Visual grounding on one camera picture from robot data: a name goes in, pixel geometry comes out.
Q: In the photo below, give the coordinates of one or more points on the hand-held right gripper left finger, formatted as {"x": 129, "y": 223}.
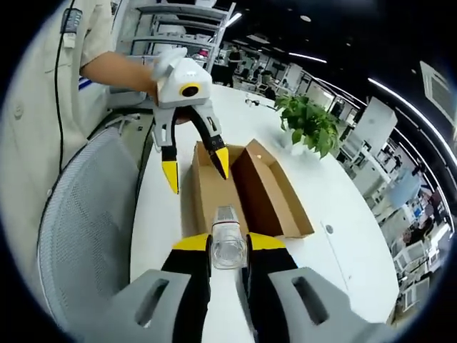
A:
{"x": 157, "y": 303}

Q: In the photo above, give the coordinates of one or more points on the small device with stick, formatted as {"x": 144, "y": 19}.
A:
{"x": 253, "y": 103}

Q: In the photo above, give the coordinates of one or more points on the grey metal shelf rack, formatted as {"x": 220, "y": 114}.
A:
{"x": 178, "y": 32}

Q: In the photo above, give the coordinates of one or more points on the operator in beige shirt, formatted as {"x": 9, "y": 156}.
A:
{"x": 32, "y": 107}

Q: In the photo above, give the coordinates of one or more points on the clear plastic bottle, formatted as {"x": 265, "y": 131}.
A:
{"x": 228, "y": 250}

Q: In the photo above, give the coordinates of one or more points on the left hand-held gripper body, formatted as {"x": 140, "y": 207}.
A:
{"x": 182, "y": 80}

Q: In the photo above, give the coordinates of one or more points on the ceiling air conditioner unit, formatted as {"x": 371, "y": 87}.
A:
{"x": 441, "y": 93}

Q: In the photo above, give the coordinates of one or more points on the ceiling light strip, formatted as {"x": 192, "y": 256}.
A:
{"x": 307, "y": 58}
{"x": 410, "y": 107}

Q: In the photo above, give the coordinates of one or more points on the potted green plant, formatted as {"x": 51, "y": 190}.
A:
{"x": 310, "y": 121}

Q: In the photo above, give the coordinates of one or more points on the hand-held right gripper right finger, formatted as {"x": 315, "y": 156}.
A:
{"x": 314, "y": 307}

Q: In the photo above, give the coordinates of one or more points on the brown cardboard shoe box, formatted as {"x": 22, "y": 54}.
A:
{"x": 264, "y": 193}

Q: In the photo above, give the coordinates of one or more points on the grey mesh office chair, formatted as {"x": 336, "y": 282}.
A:
{"x": 85, "y": 221}

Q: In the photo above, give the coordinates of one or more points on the grey chest device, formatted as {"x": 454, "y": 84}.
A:
{"x": 70, "y": 25}

